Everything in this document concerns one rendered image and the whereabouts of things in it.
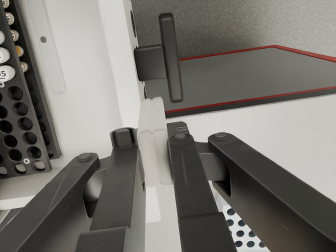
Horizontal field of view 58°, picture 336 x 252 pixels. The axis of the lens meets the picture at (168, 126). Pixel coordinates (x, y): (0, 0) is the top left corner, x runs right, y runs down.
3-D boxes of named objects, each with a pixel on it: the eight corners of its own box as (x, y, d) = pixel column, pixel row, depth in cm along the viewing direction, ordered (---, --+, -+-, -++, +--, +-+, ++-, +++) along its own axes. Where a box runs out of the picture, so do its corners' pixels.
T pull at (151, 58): (172, 12, 25) (173, 11, 24) (183, 99, 27) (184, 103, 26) (128, 18, 25) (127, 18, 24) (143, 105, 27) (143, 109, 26)
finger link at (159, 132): (151, 133, 15) (167, 130, 15) (151, 97, 21) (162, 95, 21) (160, 187, 16) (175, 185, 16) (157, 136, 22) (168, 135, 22)
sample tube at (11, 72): (31, 72, 29) (10, 82, 25) (18, 73, 29) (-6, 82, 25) (28, 59, 29) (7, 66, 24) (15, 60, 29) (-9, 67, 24)
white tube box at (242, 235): (295, 193, 48) (306, 207, 44) (284, 236, 50) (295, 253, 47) (217, 190, 47) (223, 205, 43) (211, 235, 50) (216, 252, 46)
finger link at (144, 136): (160, 187, 16) (146, 189, 16) (157, 137, 22) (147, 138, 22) (151, 133, 15) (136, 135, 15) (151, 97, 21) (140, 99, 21)
